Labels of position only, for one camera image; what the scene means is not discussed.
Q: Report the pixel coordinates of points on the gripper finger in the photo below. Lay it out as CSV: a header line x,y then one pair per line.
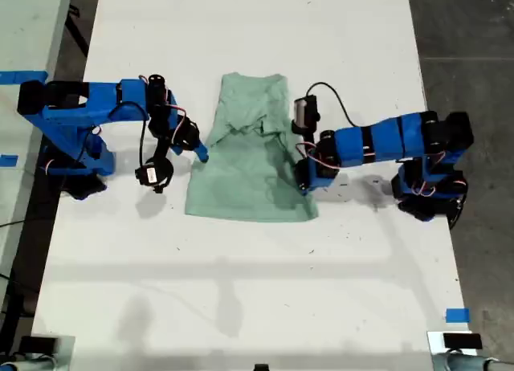
x,y
203,152

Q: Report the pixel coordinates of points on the pale green T-shirt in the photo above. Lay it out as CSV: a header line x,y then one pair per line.
x,y
241,186

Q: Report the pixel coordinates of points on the blue and black arm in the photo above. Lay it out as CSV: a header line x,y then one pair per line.
x,y
80,114
381,142

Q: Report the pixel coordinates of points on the long blue tape strip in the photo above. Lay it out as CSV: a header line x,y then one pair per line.
x,y
20,77

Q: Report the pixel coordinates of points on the short blue tape strip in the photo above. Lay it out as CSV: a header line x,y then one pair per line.
x,y
8,161

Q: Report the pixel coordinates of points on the pale grey side table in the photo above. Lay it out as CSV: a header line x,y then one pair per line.
x,y
24,33

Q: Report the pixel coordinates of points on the blue tape rectangle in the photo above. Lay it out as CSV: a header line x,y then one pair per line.
x,y
458,315

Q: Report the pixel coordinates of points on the white metal plate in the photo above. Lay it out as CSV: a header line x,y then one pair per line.
x,y
435,345

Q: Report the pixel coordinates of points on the small black box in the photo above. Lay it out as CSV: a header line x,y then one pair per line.
x,y
462,340
38,344

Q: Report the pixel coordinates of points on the grey metal plate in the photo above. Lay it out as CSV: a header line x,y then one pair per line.
x,y
64,353

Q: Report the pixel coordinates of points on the grey metal tube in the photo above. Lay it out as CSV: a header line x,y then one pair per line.
x,y
28,365
466,363

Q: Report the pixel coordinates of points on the black camera stalk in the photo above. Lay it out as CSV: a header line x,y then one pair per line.
x,y
310,139
160,148

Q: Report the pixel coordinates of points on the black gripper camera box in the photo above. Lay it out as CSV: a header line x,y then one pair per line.
x,y
305,114
152,174

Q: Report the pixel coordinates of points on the small black mount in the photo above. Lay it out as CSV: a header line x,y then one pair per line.
x,y
261,368

